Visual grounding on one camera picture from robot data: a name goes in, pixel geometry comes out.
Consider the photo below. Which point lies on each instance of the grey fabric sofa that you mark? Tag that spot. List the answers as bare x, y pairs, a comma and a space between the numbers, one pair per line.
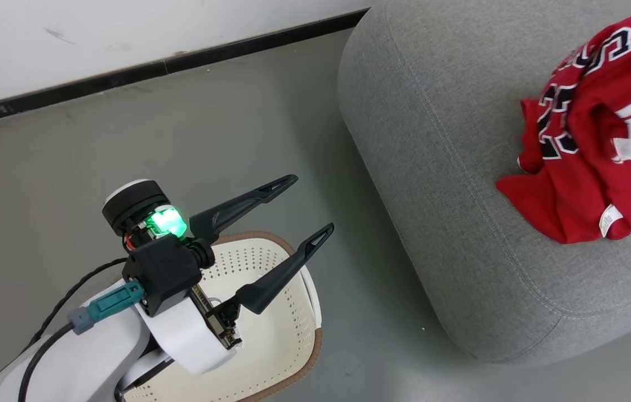
449, 167

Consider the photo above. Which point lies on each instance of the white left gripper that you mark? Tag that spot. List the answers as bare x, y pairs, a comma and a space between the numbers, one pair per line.
187, 340

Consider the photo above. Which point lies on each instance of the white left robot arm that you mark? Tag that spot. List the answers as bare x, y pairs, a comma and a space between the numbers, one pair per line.
86, 363

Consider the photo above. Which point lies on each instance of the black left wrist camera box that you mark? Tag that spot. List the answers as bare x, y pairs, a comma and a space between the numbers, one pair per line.
162, 273

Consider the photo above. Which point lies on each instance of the black baseboard strip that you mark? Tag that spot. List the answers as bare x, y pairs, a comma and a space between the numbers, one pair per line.
70, 90
265, 40

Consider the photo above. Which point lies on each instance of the red basketball jersey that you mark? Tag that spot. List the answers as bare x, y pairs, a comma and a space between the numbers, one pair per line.
572, 190

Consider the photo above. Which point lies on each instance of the white perforated laundry basket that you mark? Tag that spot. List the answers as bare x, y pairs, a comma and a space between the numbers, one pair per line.
271, 346

